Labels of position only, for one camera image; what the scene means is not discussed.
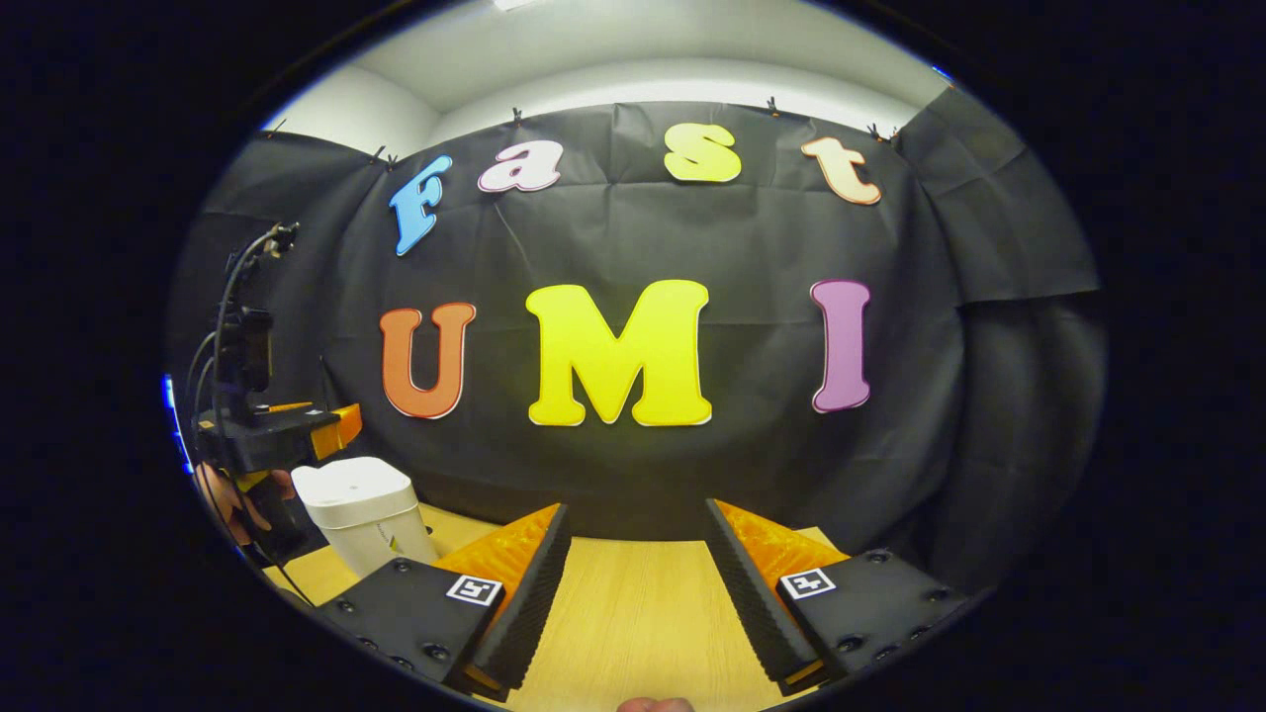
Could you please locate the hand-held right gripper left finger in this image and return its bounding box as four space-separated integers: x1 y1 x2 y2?
315 502 572 701

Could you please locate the wooden desktop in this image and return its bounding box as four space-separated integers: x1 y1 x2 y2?
262 499 852 712

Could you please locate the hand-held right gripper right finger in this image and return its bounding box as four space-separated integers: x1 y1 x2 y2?
704 498 968 696

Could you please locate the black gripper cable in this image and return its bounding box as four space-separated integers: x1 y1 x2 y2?
186 225 313 604

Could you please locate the white desktop garbage bin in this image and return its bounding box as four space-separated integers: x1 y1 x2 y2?
291 457 439 579

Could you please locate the black backdrop cloth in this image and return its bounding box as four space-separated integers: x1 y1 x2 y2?
168 84 1109 594

